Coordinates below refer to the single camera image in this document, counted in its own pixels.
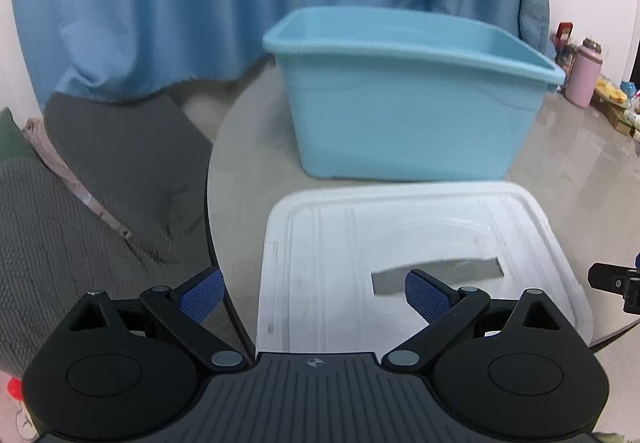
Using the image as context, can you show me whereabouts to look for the white plastic bin lid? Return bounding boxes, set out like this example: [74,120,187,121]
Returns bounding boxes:
[256,182,593,355]

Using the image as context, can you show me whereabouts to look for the dark grey sofa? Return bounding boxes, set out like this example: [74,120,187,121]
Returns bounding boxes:
[1,93,212,376]

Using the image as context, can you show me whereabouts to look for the green brown small box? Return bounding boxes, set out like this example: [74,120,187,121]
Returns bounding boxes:
[602,102,634,136]

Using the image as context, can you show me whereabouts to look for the plate of yellow snacks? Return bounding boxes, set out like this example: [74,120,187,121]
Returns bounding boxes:
[596,77,628,106]

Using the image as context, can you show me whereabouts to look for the pink thermos bottle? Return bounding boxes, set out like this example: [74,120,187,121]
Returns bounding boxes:
[564,38,603,108]

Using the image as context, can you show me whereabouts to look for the light blue plastic bin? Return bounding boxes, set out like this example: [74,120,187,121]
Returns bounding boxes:
[262,7,564,181]

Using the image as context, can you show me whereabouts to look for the red phone stand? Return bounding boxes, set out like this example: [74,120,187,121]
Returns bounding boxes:
[554,21,574,44]

